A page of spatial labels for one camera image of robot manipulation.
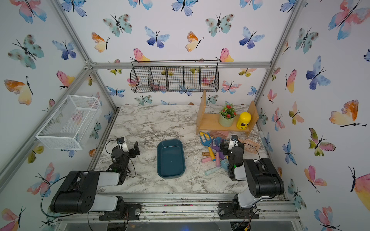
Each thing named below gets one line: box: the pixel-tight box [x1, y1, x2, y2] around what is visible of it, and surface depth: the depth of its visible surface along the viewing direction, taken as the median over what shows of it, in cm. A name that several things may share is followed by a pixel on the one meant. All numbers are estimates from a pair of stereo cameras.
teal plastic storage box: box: [156, 139, 186, 180], surface depth 93 cm
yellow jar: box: [236, 111, 252, 131], surface depth 93 cm
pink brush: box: [209, 129, 229, 140], surface depth 106 cm
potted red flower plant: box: [218, 101, 238, 128], surface depth 93 cm
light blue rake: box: [204, 158, 229, 176], surface depth 90 cm
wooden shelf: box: [196, 89, 260, 138], surface depth 102 cm
